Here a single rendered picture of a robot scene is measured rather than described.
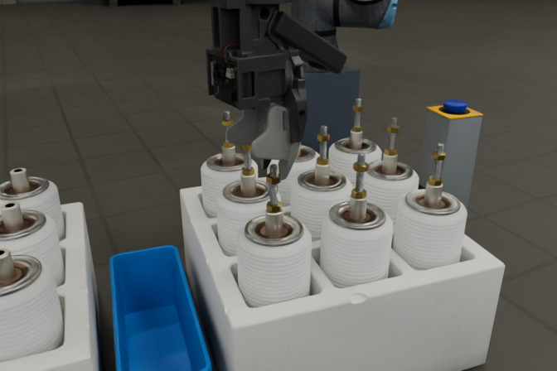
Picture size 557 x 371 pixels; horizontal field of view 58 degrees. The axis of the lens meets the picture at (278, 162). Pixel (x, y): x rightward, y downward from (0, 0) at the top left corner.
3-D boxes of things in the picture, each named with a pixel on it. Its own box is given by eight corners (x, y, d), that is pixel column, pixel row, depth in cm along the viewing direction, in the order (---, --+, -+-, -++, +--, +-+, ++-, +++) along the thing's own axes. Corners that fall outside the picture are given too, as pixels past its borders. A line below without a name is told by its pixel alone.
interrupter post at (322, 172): (326, 179, 79) (327, 159, 78) (331, 185, 77) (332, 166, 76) (312, 180, 79) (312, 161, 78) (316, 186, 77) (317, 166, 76)
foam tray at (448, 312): (186, 271, 99) (179, 188, 92) (364, 237, 111) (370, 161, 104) (237, 439, 65) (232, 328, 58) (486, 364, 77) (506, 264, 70)
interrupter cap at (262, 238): (273, 212, 69) (273, 208, 69) (316, 232, 64) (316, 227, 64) (231, 233, 64) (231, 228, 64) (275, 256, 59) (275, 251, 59)
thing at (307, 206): (336, 259, 90) (341, 166, 83) (355, 292, 82) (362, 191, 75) (284, 266, 88) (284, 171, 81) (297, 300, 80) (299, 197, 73)
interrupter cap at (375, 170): (406, 163, 85) (406, 159, 85) (418, 182, 78) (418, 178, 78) (361, 163, 85) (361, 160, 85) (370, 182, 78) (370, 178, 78)
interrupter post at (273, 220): (273, 226, 66) (273, 203, 65) (287, 232, 64) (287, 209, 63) (260, 233, 64) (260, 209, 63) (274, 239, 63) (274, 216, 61)
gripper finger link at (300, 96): (273, 140, 58) (267, 64, 56) (286, 137, 59) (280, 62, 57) (297, 146, 54) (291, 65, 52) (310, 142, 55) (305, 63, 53)
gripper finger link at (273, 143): (247, 188, 57) (239, 108, 55) (290, 176, 60) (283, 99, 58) (261, 195, 55) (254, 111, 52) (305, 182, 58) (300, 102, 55)
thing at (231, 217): (248, 321, 75) (245, 214, 68) (209, 292, 81) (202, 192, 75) (293, 292, 81) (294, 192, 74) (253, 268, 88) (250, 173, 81)
